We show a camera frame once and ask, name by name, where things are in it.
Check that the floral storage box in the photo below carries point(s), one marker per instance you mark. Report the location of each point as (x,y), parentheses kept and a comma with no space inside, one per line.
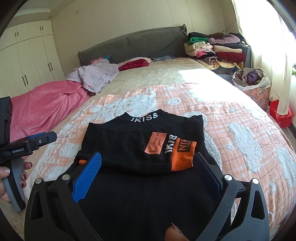
(256,95)

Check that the grey bedside cabinet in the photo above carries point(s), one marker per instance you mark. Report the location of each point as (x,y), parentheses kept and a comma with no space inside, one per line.
(247,56)

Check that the orange checked blanket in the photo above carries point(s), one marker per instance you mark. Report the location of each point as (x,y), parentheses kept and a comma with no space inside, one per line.
(231,150)

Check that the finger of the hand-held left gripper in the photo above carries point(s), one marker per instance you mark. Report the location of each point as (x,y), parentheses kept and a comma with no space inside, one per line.
(46,140)
(37,136)

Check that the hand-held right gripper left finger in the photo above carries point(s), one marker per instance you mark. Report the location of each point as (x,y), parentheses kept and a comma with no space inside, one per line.
(86,176)

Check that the person's left hand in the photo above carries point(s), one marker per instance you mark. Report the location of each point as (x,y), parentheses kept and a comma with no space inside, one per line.
(3,187)

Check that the lilac garment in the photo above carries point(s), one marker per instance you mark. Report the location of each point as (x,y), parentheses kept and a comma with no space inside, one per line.
(97,74)

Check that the red pillow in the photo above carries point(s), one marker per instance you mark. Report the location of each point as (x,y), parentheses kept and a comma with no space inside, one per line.
(134,64)

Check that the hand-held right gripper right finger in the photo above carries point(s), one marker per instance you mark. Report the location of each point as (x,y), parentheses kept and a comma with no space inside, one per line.
(209,176)

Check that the green cloth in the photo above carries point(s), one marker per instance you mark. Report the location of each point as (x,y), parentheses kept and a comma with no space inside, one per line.
(294,69)

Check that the grey quilted headboard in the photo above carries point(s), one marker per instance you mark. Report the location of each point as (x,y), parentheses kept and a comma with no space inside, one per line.
(138,41)

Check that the black sweater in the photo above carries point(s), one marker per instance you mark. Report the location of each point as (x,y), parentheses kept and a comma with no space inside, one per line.
(124,143)

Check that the cream wardrobe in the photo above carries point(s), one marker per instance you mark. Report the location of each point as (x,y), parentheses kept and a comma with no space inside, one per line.
(30,58)

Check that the cream curtain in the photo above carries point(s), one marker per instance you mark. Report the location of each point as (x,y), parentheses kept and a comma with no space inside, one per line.
(266,46)

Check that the pink blanket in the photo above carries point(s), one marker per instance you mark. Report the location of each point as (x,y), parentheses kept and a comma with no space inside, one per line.
(46,104)

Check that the white bag of clothes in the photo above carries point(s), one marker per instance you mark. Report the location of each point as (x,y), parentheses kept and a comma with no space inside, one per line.
(251,78)

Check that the beige bed sheet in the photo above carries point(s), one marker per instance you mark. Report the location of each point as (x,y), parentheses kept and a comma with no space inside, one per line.
(150,74)

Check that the person's right hand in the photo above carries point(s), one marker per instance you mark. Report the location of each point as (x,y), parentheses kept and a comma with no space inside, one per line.
(175,235)

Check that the red bag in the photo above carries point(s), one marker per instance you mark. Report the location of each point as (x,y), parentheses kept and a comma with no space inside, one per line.
(281,115)

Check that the stack of folded clothes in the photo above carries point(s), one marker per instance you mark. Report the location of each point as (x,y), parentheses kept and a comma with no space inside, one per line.
(219,51)

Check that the dark floral cloth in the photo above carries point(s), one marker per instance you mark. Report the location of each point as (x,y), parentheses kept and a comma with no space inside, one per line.
(163,58)

